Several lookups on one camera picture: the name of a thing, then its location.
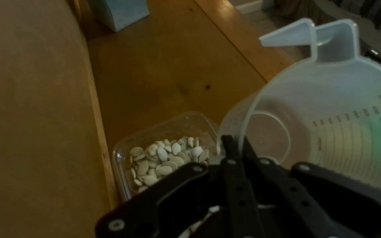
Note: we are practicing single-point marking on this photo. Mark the blue cube tissue box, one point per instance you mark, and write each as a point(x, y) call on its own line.
point(119, 10)

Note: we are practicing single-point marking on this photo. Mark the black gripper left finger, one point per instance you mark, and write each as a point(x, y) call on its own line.
point(237, 198)

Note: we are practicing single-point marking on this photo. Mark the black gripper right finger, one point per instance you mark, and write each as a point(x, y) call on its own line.
point(313, 198)

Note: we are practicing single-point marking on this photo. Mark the clear container of white beans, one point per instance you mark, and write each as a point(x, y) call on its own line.
point(164, 159)

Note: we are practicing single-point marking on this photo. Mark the large wooden back panel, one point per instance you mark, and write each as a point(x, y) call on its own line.
point(32, 110)

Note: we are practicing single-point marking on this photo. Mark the clear plastic measuring jug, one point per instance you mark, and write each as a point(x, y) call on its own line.
point(344, 96)

